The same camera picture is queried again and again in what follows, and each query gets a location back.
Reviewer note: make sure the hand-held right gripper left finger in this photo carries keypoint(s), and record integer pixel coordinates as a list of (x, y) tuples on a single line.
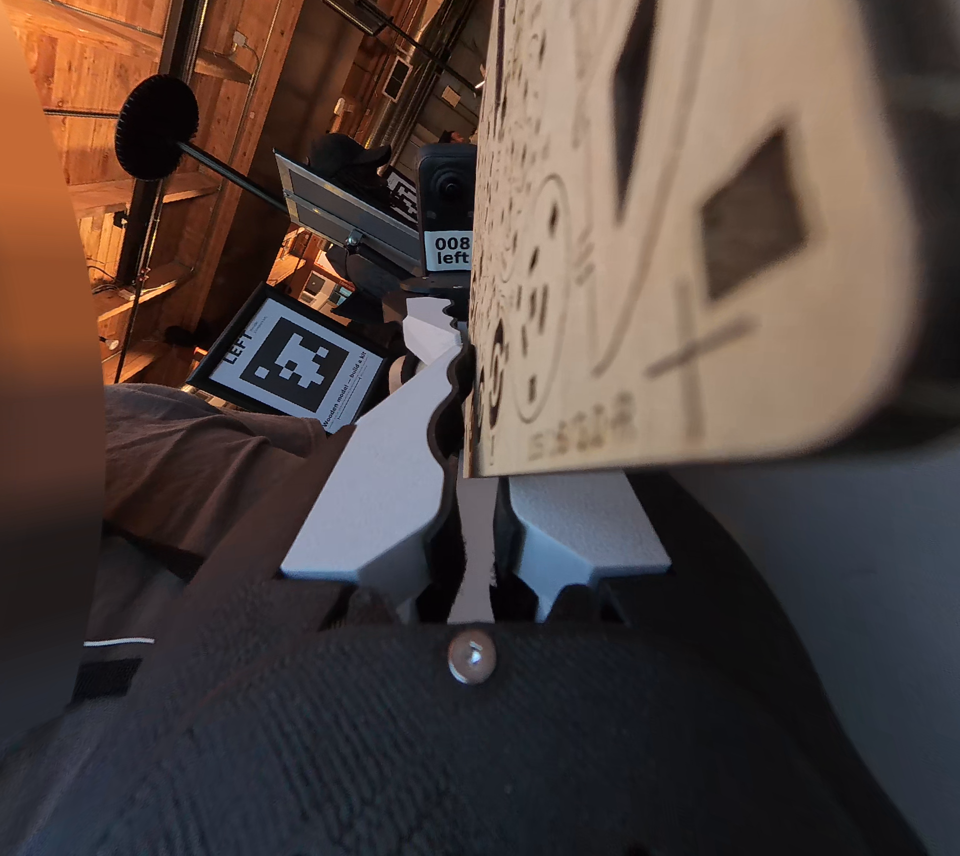
[(375, 496)]

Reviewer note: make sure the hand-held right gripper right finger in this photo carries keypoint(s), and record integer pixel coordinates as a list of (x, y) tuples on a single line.
[(585, 526)]

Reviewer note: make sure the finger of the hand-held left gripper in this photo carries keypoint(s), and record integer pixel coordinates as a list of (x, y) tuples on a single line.
[(427, 335)]

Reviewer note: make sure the laser-cut wooden parts sheet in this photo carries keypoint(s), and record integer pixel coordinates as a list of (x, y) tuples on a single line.
[(750, 46)]

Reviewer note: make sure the black white marker board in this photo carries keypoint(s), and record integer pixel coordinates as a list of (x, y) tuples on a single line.
[(405, 196)]

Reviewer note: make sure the black office chair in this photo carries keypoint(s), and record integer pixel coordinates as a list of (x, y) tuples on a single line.
[(345, 155)]

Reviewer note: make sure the grey rectangular panel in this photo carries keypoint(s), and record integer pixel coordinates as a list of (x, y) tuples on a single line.
[(337, 204)]

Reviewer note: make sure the framed marker sign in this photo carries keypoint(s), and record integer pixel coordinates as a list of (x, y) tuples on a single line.
[(292, 361)]

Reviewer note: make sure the black lamp with flat head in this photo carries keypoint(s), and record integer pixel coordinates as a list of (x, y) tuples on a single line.
[(352, 5)]

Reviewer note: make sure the black round disc with pole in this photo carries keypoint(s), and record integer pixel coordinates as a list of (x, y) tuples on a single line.
[(156, 125)]

